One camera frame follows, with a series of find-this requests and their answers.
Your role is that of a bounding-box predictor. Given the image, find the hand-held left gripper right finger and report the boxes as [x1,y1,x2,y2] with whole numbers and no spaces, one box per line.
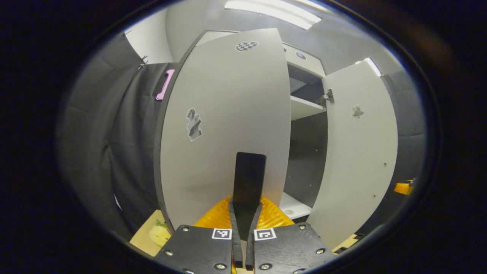
[245,196,336,274]

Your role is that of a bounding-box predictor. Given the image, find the large ceiling light panel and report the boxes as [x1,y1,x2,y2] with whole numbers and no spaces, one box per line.
[224,0,323,31]

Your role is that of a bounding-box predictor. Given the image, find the metal door hinge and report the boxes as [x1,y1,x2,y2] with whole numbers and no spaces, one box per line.
[315,89,335,108]

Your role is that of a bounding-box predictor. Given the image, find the yellow plush toy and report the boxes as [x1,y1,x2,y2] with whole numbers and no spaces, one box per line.
[148,224,173,248]

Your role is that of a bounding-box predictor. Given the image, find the black backdrop cloth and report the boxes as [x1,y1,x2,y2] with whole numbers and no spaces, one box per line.
[55,32,145,236]
[380,72,428,236]
[108,62,176,233]

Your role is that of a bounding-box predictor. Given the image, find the beige cabinet drawer front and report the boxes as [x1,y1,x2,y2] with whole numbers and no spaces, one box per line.
[282,43,327,78]

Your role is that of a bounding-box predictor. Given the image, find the black door handle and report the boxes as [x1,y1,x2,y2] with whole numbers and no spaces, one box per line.
[232,152,267,231]

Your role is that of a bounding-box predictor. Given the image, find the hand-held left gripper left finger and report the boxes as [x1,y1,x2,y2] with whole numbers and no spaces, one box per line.
[154,196,244,274]

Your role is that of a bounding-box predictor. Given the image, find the beige shoe cabinet door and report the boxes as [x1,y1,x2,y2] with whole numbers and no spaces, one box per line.
[306,60,399,251]
[153,28,291,233]

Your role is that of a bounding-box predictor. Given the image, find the double-door shoe cabinet body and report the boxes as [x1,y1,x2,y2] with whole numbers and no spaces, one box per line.
[196,30,328,221]

